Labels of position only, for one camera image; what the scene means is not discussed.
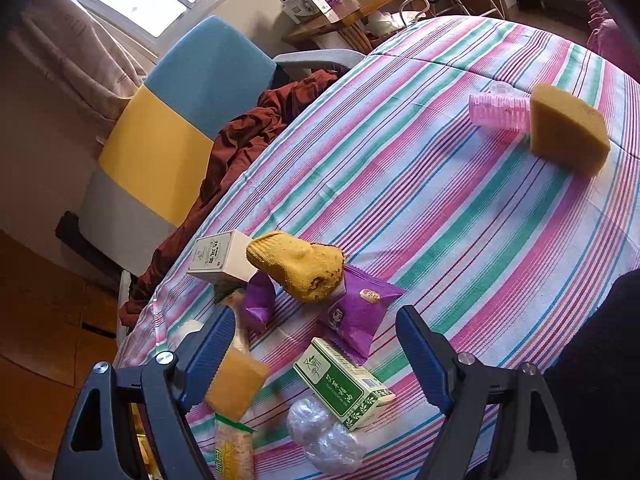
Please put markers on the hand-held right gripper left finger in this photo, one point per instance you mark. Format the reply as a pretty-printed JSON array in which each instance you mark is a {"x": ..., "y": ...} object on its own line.
[{"x": 207, "y": 360}]

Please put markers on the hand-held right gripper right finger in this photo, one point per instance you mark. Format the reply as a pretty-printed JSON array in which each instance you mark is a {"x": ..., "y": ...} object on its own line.
[{"x": 422, "y": 355}]

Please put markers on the small yellow sponge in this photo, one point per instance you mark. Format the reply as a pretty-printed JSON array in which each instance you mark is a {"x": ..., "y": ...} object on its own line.
[{"x": 237, "y": 382}]

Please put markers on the green white box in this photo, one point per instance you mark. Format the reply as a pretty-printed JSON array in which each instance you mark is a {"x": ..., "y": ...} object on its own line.
[{"x": 340, "y": 385}]

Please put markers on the gold metal tin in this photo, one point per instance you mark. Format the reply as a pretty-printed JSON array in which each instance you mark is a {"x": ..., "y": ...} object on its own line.
[{"x": 134, "y": 420}]

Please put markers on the yellow green snack packet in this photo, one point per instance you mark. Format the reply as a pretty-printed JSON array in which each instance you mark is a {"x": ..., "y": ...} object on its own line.
[{"x": 232, "y": 452}]

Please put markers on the white cardboard box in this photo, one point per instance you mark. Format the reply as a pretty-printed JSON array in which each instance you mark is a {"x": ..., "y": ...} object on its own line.
[{"x": 220, "y": 257}]

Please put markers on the translucent plastic cap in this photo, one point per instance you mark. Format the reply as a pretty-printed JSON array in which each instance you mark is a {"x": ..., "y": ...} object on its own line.
[
  {"x": 307, "y": 420},
  {"x": 335, "y": 452}
]

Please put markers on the large yellow sponge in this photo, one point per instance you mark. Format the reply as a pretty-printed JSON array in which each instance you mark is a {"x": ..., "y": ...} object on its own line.
[{"x": 565, "y": 130}]

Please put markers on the small purple snack packet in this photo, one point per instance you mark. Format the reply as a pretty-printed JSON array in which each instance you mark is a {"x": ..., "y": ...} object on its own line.
[{"x": 257, "y": 305}]

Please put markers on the large purple snack packet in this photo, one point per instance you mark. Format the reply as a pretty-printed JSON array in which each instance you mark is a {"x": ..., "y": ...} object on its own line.
[{"x": 357, "y": 315}]

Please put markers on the yellow knitted sock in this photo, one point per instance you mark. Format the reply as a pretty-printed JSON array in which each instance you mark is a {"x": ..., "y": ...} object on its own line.
[{"x": 300, "y": 265}]

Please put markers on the wooden wardrobe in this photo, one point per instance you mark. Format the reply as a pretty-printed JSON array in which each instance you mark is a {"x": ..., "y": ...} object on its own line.
[{"x": 40, "y": 335}]

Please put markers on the striped tablecloth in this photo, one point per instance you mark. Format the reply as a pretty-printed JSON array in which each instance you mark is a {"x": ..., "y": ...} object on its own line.
[{"x": 400, "y": 185}]

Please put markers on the person's dark clothing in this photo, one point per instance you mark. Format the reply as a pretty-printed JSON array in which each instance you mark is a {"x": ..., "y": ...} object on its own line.
[{"x": 600, "y": 385}]

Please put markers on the maroon cloth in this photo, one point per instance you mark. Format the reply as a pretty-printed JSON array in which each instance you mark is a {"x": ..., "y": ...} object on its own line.
[{"x": 240, "y": 145}]

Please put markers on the clear plastic cap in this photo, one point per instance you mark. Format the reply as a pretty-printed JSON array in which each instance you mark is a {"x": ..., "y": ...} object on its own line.
[{"x": 502, "y": 89}]

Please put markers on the blue yellow grey chair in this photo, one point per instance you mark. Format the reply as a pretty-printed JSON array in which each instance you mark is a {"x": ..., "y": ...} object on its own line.
[{"x": 210, "y": 75}]

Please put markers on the beige curtain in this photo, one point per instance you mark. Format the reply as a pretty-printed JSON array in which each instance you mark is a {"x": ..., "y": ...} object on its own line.
[{"x": 75, "y": 60}]

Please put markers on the wooden shelf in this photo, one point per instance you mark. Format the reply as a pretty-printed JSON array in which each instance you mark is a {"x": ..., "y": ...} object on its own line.
[{"x": 350, "y": 15}]

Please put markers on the pink cloth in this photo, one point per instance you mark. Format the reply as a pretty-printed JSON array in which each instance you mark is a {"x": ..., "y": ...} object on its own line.
[{"x": 612, "y": 40}]

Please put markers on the white printed box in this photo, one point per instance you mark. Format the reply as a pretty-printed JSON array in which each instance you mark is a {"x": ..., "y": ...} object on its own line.
[{"x": 300, "y": 2}]

